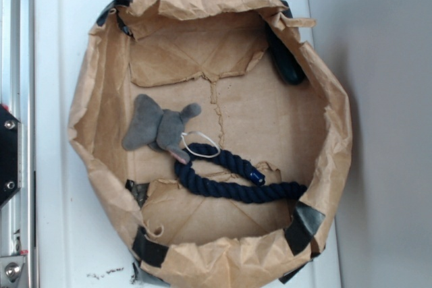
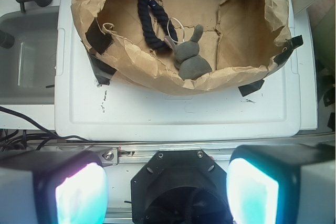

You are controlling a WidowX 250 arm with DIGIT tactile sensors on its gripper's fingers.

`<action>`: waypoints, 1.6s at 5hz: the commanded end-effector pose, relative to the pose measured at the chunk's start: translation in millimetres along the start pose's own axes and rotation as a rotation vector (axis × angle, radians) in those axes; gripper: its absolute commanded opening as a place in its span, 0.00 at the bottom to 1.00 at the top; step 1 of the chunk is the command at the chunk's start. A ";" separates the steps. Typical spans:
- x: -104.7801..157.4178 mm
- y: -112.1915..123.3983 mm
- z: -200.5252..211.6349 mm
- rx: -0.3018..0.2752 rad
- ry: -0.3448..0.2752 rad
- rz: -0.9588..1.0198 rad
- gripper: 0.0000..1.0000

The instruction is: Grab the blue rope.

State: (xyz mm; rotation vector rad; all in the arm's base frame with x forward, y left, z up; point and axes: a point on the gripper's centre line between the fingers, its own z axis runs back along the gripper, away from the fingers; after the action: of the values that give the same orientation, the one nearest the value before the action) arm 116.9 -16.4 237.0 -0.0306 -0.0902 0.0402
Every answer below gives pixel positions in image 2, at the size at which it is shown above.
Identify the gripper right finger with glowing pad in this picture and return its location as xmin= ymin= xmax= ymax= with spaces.
xmin=226 ymin=144 xmax=335 ymax=223

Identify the black tape strip right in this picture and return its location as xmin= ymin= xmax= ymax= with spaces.
xmin=238 ymin=79 xmax=265 ymax=97

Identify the black tape strip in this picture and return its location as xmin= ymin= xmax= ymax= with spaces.
xmin=238 ymin=79 xmax=265 ymax=97
xmin=85 ymin=18 xmax=117 ymax=86

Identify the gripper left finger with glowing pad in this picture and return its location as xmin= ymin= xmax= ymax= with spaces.
xmin=1 ymin=151 xmax=109 ymax=223

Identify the grey plush bunny toy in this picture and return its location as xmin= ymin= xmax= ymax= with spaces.
xmin=164 ymin=25 xmax=212 ymax=80

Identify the black tape strip left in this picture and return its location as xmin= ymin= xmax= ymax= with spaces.
xmin=85 ymin=18 xmax=117 ymax=86

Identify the black cable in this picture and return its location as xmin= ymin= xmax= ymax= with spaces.
xmin=0 ymin=105 xmax=92 ymax=154

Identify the black octagonal mount plate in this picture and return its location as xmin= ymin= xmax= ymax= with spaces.
xmin=131 ymin=150 xmax=234 ymax=223

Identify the crumpled brown paper bag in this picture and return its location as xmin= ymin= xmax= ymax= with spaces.
xmin=71 ymin=0 xmax=291 ymax=95

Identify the dark blue twisted rope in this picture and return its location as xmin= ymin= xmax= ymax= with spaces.
xmin=134 ymin=0 xmax=176 ymax=55

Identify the white string loop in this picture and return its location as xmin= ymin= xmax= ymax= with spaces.
xmin=166 ymin=17 xmax=186 ymax=44

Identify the aluminium frame rail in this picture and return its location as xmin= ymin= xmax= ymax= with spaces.
xmin=40 ymin=133 xmax=335 ymax=167

